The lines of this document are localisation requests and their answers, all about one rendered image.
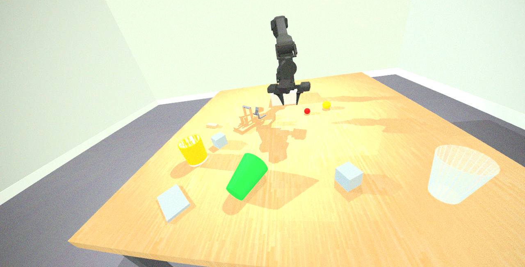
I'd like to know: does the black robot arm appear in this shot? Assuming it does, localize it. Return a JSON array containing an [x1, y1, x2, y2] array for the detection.
[[271, 15, 297, 94]]

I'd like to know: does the yellow cup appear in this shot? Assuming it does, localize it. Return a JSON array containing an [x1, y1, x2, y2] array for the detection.
[[178, 135, 208, 167]]

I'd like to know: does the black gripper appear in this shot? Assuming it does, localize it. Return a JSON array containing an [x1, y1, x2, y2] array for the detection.
[[267, 73, 310, 105]]

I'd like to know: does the green tapered cup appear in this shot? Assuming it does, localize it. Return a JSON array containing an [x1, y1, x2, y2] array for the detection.
[[226, 153, 268, 201]]

